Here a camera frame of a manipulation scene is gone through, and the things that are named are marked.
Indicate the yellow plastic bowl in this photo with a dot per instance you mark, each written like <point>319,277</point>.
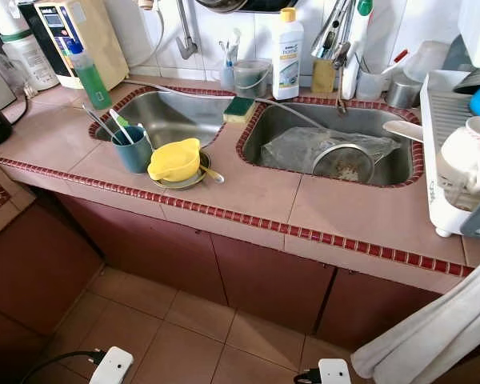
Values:
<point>174,161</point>

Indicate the hanging steel pan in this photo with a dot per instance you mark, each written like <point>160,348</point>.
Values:
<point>244,5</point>

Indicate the white cloth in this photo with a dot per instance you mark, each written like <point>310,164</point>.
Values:
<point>424,340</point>

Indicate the dark red side cabinet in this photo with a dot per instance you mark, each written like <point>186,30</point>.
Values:
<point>32,272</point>

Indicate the white bottle yellow cap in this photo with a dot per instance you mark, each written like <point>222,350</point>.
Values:
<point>288,60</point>

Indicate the steel sink basin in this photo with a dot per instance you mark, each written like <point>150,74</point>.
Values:
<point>344,120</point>
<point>176,116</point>

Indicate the white and green utensil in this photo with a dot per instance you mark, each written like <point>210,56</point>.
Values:
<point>122,124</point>

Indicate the white ceramic mug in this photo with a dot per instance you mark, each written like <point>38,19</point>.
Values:
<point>468,152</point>

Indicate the steel fork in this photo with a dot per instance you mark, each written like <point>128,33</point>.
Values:
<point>214,174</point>

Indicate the shallow steel bowl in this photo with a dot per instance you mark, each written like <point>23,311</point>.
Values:
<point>198,179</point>

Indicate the pale slim utensil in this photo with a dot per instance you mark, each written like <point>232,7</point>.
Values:
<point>101,124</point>

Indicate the steel cup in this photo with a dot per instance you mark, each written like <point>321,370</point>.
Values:
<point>402,92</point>

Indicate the green dish soap bottle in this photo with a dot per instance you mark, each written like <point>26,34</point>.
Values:
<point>92,82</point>

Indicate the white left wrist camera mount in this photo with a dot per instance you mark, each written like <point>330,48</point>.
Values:
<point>112,366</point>

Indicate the tan sponge block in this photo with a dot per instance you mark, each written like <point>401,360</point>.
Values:
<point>322,76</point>

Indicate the white water filter canister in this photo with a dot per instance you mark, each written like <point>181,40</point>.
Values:
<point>28,56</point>

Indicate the chrome sink faucet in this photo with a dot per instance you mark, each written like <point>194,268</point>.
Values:
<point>334,44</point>

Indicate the pale wooden spatula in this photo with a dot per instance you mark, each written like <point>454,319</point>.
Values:
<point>404,130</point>

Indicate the green and yellow sponge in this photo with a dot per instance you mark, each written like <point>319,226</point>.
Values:
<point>238,107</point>

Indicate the white dish rack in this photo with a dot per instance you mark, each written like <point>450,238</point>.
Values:
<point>440,104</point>

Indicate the clear small plastic bucket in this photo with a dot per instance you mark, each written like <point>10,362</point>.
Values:
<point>252,80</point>

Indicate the clear toothbrush cup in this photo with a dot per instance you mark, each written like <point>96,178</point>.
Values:
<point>228,76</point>

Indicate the chrome wall tap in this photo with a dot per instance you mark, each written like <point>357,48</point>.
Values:
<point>185,36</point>

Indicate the white bottle green cap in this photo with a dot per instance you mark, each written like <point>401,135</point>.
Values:
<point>356,56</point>

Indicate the steel mesh strainer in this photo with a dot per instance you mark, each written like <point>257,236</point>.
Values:
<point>346,164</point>

